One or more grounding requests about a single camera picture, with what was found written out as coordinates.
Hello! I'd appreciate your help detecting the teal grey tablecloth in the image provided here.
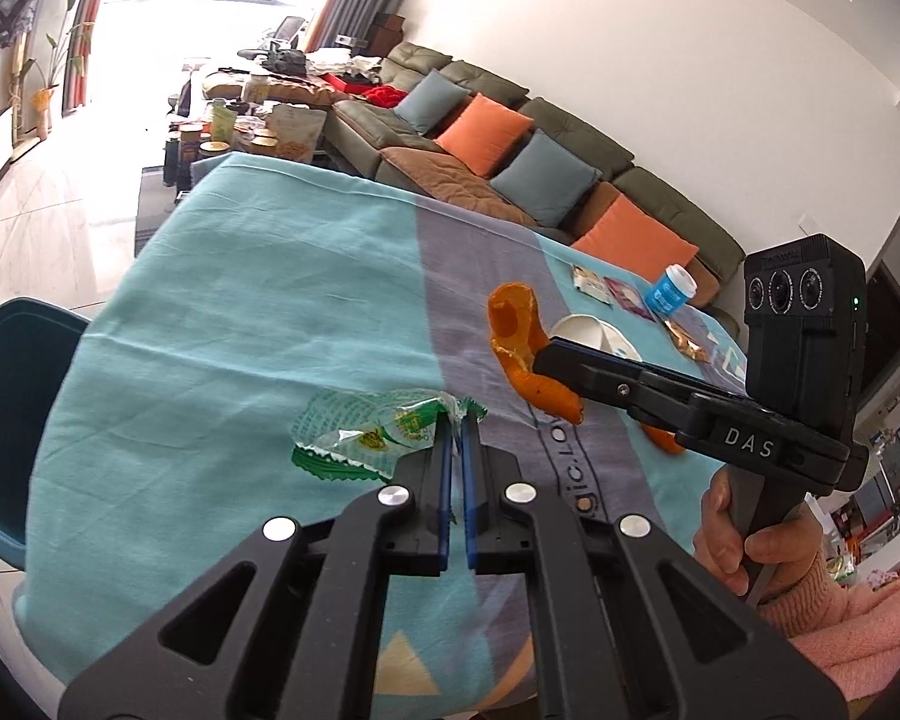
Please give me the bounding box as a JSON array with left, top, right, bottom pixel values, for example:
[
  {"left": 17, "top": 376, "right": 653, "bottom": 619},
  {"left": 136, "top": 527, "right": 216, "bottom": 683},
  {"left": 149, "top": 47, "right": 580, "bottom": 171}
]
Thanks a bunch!
[{"left": 16, "top": 156, "right": 715, "bottom": 681}]

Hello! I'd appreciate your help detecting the blue cushion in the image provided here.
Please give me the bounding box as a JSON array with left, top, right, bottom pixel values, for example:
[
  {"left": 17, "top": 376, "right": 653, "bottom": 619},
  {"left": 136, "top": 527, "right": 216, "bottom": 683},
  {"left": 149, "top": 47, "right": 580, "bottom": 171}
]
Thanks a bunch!
[
  {"left": 491, "top": 130, "right": 601, "bottom": 227},
  {"left": 393, "top": 70, "right": 470, "bottom": 135}
]

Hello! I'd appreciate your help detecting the white dotted paper cup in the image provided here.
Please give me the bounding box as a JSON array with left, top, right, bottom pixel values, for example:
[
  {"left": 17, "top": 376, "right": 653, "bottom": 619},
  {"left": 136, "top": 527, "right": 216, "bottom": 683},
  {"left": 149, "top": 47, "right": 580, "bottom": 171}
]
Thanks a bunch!
[{"left": 549, "top": 314, "right": 642, "bottom": 362}]

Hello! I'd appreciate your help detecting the cluttered coffee table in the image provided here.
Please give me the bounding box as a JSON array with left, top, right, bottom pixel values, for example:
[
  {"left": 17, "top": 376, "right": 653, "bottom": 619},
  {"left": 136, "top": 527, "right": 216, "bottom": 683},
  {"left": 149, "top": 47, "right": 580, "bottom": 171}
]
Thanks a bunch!
[{"left": 134, "top": 82, "right": 343, "bottom": 255}]

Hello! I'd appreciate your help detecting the orange peel piece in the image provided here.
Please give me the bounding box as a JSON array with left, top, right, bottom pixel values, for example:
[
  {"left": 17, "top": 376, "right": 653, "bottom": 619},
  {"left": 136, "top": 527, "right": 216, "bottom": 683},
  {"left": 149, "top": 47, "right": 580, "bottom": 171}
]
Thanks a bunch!
[
  {"left": 640, "top": 424, "right": 686, "bottom": 455},
  {"left": 487, "top": 283, "right": 583, "bottom": 424}
]

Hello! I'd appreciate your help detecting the maroon snack packet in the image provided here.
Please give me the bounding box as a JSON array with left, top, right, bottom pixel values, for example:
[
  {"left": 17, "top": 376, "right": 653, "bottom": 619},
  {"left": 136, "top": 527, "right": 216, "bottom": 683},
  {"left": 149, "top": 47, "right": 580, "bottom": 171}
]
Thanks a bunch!
[{"left": 605, "top": 277, "right": 655, "bottom": 322}]

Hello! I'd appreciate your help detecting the person's right hand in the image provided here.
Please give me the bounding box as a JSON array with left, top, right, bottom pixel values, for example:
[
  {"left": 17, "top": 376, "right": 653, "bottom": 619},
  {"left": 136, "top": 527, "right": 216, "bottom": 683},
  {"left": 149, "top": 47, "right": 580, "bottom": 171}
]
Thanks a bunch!
[{"left": 692, "top": 468, "right": 823, "bottom": 600}]

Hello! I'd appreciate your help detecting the pink sweater forearm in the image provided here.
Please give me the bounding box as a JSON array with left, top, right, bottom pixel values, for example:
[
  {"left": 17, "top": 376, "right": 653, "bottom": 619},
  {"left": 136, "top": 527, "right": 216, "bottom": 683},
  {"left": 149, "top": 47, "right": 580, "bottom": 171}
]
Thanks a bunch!
[{"left": 758, "top": 554, "right": 900, "bottom": 704}]

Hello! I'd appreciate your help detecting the orange cushion near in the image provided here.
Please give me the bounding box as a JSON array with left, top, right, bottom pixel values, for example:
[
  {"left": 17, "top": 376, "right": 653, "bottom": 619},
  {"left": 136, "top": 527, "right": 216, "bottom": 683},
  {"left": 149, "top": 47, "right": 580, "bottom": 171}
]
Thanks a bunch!
[{"left": 572, "top": 195, "right": 699, "bottom": 283}]

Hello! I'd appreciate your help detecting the blue cushion near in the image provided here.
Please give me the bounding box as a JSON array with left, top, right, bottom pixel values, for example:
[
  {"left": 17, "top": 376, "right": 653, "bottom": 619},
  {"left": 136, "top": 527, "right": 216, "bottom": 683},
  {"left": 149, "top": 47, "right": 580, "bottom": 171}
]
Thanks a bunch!
[{"left": 491, "top": 130, "right": 601, "bottom": 227}]

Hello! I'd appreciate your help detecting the white yellow snack packet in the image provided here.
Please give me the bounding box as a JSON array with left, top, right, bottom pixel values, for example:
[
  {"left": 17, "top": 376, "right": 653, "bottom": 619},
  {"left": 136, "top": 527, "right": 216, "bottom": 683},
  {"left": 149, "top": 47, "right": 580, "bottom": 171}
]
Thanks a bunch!
[{"left": 572, "top": 265, "right": 613, "bottom": 305}]

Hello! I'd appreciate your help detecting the blue white paper cup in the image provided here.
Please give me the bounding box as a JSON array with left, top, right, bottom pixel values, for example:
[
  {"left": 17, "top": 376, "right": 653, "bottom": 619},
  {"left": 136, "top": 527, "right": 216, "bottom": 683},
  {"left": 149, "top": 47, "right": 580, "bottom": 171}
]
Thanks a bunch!
[{"left": 644, "top": 263, "right": 697, "bottom": 317}]

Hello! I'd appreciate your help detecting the orange cushion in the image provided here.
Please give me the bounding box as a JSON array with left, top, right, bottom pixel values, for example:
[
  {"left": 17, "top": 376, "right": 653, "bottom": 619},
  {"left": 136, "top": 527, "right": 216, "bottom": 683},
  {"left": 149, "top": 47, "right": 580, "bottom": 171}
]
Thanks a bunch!
[
  {"left": 572, "top": 195, "right": 699, "bottom": 283},
  {"left": 436, "top": 93, "right": 535, "bottom": 179}
]

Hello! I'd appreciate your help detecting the brown seat pad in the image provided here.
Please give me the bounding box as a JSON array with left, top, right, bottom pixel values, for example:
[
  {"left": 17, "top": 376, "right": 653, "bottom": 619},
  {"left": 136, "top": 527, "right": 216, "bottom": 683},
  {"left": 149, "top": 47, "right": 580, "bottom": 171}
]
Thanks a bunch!
[{"left": 375, "top": 146, "right": 538, "bottom": 227}]

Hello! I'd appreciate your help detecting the left orange grey curtain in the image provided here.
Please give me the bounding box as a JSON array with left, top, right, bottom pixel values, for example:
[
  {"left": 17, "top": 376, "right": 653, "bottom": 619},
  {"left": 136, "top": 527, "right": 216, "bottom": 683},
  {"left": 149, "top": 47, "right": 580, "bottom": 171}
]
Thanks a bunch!
[{"left": 61, "top": 0, "right": 102, "bottom": 117}]

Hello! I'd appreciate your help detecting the green clear plastic wrapper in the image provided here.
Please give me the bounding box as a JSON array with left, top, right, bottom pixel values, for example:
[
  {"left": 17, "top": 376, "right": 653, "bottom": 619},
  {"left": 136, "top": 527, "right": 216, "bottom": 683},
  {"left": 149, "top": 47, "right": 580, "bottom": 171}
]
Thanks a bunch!
[{"left": 289, "top": 388, "right": 487, "bottom": 481}]

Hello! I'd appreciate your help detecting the orange cushion far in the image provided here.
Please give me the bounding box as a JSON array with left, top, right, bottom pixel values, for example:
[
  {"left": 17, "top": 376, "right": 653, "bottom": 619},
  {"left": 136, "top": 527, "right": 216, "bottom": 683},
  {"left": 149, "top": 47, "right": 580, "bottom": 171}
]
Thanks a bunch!
[{"left": 436, "top": 93, "right": 535, "bottom": 179}]

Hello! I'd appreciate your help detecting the tall green potted plant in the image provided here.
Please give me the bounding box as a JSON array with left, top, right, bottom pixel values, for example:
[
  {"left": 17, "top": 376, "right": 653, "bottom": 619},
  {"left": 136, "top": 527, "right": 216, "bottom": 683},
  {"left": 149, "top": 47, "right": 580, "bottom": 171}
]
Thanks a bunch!
[{"left": 20, "top": 0, "right": 86, "bottom": 142}]

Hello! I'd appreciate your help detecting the teal plastic trash bin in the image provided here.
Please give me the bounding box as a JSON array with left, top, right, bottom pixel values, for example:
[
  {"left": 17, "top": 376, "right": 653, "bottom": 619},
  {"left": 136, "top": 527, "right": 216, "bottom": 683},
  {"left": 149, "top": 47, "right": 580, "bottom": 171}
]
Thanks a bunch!
[{"left": 0, "top": 298, "right": 89, "bottom": 571}]

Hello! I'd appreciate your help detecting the small gold snack packet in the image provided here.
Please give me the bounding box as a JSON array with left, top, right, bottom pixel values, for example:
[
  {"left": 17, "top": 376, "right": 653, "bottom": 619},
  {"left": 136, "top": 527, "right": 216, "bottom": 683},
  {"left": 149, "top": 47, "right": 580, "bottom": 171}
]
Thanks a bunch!
[{"left": 663, "top": 319, "right": 710, "bottom": 362}]

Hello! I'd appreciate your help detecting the blue cushion far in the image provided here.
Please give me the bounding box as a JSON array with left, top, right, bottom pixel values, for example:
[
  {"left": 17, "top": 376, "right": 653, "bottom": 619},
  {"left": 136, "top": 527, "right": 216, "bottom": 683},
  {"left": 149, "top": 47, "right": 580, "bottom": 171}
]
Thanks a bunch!
[{"left": 393, "top": 70, "right": 470, "bottom": 135}]

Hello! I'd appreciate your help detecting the covered standing fan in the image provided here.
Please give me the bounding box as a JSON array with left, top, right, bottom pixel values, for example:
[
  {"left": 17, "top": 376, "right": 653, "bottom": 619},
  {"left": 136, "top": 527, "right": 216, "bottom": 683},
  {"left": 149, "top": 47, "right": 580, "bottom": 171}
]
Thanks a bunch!
[{"left": 0, "top": 0, "right": 38, "bottom": 143}]

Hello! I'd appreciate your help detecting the brown ottoman bench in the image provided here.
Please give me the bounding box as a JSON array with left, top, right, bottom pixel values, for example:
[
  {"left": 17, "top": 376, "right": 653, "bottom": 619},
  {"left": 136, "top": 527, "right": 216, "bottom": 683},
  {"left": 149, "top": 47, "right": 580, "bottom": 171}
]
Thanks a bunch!
[{"left": 201, "top": 70, "right": 347, "bottom": 109}]

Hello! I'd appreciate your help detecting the green sectional sofa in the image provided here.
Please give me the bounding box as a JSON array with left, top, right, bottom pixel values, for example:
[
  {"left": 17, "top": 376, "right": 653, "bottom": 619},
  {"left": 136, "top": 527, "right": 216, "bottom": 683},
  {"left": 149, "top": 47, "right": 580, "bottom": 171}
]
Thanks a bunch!
[{"left": 323, "top": 41, "right": 745, "bottom": 309}]

